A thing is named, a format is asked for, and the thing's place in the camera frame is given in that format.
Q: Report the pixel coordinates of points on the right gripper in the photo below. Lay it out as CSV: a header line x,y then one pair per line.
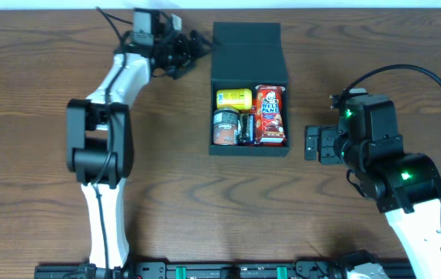
x,y
322,143

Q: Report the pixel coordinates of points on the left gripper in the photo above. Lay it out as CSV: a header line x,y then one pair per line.
x,y
184,52

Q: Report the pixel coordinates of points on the black gift box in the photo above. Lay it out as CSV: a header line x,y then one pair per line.
x,y
245,55

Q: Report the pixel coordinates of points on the red Hello Panda box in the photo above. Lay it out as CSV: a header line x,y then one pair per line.
x,y
271,93

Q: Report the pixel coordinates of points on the yellow round container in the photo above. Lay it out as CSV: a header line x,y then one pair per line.
x,y
240,98

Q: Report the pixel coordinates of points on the blue Eclipse gum pack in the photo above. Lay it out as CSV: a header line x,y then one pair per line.
x,y
249,142

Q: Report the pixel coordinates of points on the dark candy bar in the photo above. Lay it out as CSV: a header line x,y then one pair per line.
x,y
246,128

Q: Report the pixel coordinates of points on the red Pringles can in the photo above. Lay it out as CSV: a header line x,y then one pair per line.
x,y
225,131

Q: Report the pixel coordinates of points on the red Hacks candy bag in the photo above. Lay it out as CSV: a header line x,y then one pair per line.
x,y
266,144

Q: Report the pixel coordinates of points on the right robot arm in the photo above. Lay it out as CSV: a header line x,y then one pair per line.
x,y
406,187

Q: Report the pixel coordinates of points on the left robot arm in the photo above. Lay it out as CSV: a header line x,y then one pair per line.
x,y
100,149

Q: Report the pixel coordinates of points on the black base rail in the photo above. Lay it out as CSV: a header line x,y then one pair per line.
x,y
359,264

